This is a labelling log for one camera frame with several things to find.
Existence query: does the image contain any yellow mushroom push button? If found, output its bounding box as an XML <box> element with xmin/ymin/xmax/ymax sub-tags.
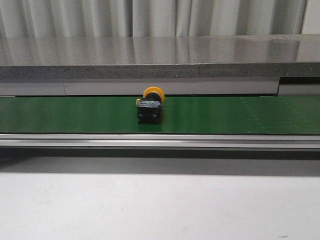
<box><xmin>135</xmin><ymin>86</ymin><xmax>165</xmax><ymax>124</ymax></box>

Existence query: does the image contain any green conveyor belt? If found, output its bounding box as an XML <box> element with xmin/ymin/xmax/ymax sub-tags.
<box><xmin>0</xmin><ymin>96</ymin><xmax>320</xmax><ymax>135</ymax></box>

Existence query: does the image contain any grey speckled stone counter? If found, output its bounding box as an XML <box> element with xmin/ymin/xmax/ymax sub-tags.
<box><xmin>0</xmin><ymin>34</ymin><xmax>320</xmax><ymax>96</ymax></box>

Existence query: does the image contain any white pleated curtain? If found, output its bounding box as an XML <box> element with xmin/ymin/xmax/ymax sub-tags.
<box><xmin>0</xmin><ymin>0</ymin><xmax>320</xmax><ymax>38</ymax></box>

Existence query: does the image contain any aluminium conveyor side rail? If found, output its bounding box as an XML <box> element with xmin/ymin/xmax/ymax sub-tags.
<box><xmin>0</xmin><ymin>133</ymin><xmax>320</xmax><ymax>151</ymax></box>

